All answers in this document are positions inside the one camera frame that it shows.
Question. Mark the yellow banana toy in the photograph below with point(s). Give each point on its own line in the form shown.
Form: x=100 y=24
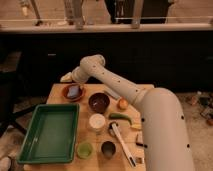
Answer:
x=136 y=126

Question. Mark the black chair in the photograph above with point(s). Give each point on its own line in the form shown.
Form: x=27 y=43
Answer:
x=10 y=82

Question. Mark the brown wedge block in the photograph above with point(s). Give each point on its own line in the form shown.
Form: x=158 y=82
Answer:
x=139 y=140

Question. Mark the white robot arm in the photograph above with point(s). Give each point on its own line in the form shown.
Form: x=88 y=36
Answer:
x=162 y=118

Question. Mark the dark red bowl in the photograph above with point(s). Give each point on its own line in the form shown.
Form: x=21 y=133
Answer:
x=99 y=102

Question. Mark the green pepper toy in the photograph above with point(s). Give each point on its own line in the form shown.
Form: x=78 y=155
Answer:
x=120 y=116

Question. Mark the white cup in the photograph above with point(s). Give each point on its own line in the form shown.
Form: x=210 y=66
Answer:
x=97 y=122

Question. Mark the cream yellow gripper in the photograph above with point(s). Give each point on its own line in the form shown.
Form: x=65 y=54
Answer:
x=66 y=78

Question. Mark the green plastic tray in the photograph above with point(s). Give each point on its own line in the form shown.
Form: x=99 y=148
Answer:
x=51 y=135

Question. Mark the metal cup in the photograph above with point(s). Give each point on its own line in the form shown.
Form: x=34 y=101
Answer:
x=108 y=149

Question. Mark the small green cup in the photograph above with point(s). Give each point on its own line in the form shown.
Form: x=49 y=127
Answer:
x=84 y=150

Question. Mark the orange fruit toy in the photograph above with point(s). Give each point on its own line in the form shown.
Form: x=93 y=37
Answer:
x=122 y=104

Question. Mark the metal fork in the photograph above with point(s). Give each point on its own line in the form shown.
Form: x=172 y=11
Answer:
x=139 y=160

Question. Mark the grey folded cloth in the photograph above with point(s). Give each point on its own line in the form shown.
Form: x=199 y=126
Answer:
x=112 y=94

